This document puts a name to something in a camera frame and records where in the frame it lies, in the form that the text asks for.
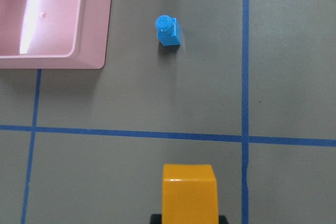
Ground orange block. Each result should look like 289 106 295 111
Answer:
161 164 219 223

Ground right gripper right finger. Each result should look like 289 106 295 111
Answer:
218 215 228 224

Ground pink plastic box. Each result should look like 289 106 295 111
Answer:
1 0 112 69

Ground small blue block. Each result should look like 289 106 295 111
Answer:
155 15 182 47

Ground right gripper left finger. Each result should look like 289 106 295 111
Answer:
150 214 162 224

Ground brown paper table mat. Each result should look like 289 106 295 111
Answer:
1 0 335 223

